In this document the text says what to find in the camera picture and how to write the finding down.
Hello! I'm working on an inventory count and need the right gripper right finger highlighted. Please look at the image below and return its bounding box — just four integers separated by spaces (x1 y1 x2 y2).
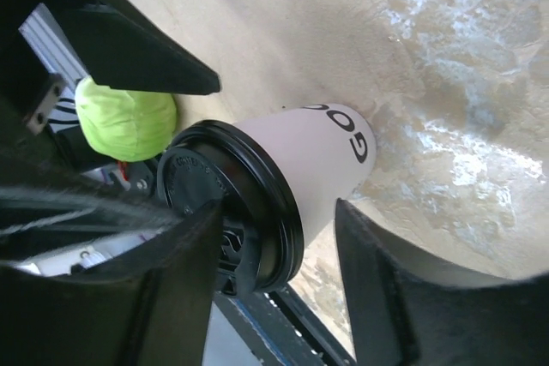
335 200 548 365

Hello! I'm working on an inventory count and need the aluminium frame rail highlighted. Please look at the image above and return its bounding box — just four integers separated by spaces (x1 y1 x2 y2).
19 3 87 134

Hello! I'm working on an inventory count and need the green cabbage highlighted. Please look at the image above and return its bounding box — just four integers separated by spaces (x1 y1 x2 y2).
75 76 178 162

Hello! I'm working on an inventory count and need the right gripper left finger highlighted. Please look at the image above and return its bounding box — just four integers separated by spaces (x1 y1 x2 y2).
1 202 222 365

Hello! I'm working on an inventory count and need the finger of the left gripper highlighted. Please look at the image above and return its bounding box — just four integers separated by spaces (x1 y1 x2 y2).
39 0 221 95

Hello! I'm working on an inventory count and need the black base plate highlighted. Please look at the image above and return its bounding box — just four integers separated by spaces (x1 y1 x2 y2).
213 285 356 365

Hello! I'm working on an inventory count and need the white paper coffee cup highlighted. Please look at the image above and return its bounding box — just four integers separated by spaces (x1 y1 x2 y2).
234 104 377 246

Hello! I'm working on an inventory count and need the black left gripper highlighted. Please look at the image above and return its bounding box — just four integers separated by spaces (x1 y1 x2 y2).
1 147 180 261

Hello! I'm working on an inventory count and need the black plastic cup lid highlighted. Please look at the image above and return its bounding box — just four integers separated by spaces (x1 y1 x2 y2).
156 120 305 297

